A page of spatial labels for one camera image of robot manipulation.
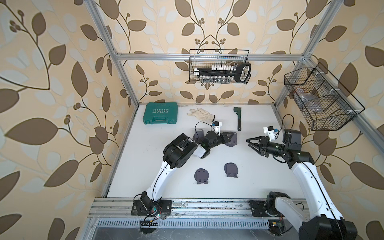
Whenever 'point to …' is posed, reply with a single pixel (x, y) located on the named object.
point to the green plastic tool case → (161, 113)
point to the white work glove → (202, 114)
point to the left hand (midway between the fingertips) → (232, 132)
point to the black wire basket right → (326, 104)
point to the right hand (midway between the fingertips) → (247, 143)
